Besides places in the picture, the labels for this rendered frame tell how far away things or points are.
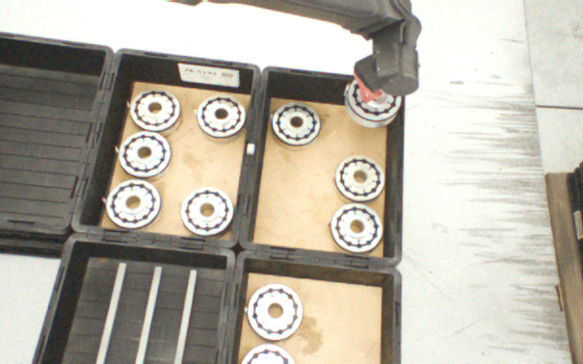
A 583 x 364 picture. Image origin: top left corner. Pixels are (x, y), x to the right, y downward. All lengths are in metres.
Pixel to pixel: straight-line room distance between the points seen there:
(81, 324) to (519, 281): 0.91
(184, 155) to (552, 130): 1.61
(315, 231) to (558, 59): 1.70
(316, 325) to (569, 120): 1.64
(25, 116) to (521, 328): 1.13
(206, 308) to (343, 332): 0.26
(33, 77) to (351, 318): 0.84
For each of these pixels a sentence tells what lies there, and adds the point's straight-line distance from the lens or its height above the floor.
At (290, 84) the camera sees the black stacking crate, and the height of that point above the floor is 0.89.
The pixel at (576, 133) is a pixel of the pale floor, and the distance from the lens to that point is 2.52.
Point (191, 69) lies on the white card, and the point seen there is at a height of 0.90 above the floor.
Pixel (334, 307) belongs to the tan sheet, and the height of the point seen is 0.83.
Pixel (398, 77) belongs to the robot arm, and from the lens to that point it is 0.91.
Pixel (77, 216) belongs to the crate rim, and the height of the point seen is 0.93.
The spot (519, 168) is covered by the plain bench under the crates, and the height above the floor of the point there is 0.70.
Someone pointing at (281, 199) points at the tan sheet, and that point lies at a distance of 1.20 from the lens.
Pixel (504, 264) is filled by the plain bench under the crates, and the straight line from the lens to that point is 1.41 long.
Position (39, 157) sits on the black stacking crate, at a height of 0.83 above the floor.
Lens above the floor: 1.95
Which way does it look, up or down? 67 degrees down
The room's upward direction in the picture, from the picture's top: 8 degrees clockwise
